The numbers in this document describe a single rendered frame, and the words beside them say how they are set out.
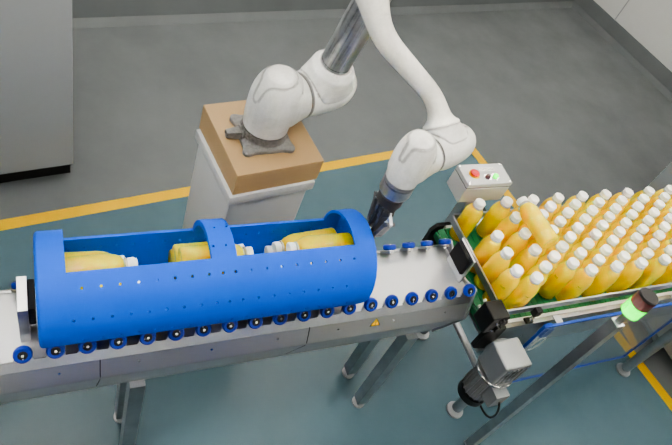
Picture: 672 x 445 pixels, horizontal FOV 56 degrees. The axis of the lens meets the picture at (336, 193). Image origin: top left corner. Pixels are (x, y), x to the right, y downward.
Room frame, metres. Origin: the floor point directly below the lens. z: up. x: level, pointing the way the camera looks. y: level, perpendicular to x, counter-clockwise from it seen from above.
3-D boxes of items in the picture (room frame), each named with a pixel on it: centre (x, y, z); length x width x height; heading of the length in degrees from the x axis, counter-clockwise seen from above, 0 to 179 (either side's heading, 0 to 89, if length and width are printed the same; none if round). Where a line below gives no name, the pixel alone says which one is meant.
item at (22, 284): (0.71, 0.59, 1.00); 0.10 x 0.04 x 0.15; 36
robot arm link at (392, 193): (1.28, -0.14, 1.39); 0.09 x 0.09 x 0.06
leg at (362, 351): (1.52, -0.39, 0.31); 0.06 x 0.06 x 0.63; 36
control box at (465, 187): (1.86, -0.47, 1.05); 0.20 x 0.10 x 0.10; 126
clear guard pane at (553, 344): (1.66, -1.15, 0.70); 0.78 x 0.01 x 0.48; 126
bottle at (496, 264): (1.54, -0.61, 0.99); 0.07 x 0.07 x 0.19
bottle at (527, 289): (1.49, -0.72, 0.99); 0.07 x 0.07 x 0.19
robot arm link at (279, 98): (1.56, 0.30, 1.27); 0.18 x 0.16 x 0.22; 145
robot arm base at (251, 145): (1.54, 0.32, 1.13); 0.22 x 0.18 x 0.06; 131
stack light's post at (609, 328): (1.44, -1.00, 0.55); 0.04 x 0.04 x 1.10; 36
